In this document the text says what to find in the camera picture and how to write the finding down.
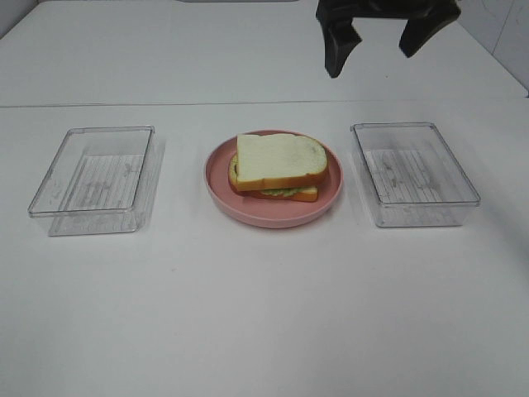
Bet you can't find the clear plastic tray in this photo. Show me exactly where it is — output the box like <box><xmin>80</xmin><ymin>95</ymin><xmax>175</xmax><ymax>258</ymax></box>
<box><xmin>350</xmin><ymin>122</ymin><xmax>481</xmax><ymax>227</ymax></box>
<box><xmin>27</xmin><ymin>126</ymin><xmax>164</xmax><ymax>237</ymax></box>

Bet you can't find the left clear plastic tray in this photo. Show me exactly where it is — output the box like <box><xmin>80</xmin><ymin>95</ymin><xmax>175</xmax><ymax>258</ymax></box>
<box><xmin>27</xmin><ymin>126</ymin><xmax>164</xmax><ymax>237</ymax></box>

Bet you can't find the pink round plate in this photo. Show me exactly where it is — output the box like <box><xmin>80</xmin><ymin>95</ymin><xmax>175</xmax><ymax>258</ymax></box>
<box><xmin>204</xmin><ymin>137</ymin><xmax>343</xmax><ymax>228</ymax></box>

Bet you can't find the right clear plastic tray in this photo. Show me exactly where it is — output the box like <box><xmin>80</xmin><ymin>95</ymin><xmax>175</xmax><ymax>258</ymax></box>
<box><xmin>350</xmin><ymin>122</ymin><xmax>481</xmax><ymax>227</ymax></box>

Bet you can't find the bread slice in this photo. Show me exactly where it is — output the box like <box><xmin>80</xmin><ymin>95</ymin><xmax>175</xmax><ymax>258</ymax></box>
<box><xmin>231</xmin><ymin>133</ymin><xmax>328</xmax><ymax>192</ymax></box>
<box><xmin>228</xmin><ymin>155</ymin><xmax>318</xmax><ymax>203</ymax></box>

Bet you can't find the green lettuce leaf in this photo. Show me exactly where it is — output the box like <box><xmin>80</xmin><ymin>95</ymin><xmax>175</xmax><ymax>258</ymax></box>
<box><xmin>260</xmin><ymin>188</ymin><xmax>304</xmax><ymax>197</ymax></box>

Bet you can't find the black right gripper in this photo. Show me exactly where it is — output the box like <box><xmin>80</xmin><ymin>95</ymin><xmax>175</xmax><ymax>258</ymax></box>
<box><xmin>316</xmin><ymin>0</ymin><xmax>461</xmax><ymax>78</ymax></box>

